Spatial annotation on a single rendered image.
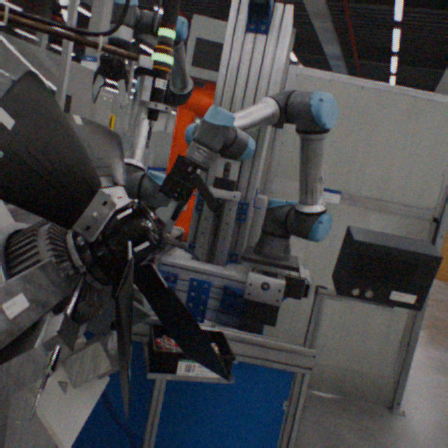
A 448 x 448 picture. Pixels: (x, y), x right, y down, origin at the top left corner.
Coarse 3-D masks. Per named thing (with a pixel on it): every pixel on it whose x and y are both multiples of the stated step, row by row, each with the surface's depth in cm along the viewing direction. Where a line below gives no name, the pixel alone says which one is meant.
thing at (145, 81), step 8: (144, 56) 91; (136, 64) 92; (144, 64) 92; (152, 64) 93; (136, 72) 93; (144, 72) 91; (152, 72) 92; (144, 80) 92; (144, 88) 93; (144, 96) 93; (144, 104) 93; (152, 104) 93; (160, 104) 93; (168, 112) 96
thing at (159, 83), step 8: (160, 72) 94; (168, 72) 95; (152, 80) 94; (160, 80) 94; (152, 88) 94; (160, 88) 94; (152, 96) 94; (160, 96) 95; (152, 112) 95; (152, 120) 96
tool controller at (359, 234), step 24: (360, 240) 128; (384, 240) 131; (408, 240) 135; (336, 264) 141; (360, 264) 130; (384, 264) 130; (408, 264) 129; (432, 264) 129; (336, 288) 136; (360, 288) 133; (384, 288) 133; (408, 288) 132
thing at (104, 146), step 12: (72, 120) 103; (84, 120) 106; (84, 132) 103; (96, 132) 105; (108, 132) 109; (84, 144) 100; (96, 144) 102; (108, 144) 105; (120, 144) 108; (96, 156) 99; (108, 156) 101; (120, 156) 104; (96, 168) 97; (108, 168) 98; (120, 168) 100; (108, 180) 96; (120, 180) 98
